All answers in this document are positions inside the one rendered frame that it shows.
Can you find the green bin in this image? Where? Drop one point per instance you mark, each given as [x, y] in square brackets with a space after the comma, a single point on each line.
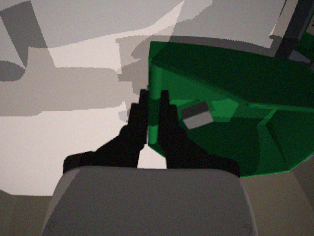
[245, 129]
[306, 43]

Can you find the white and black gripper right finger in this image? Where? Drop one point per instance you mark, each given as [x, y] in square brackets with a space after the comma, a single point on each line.
[185, 154]

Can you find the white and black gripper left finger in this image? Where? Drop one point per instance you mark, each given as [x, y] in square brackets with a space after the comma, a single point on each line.
[124, 149]

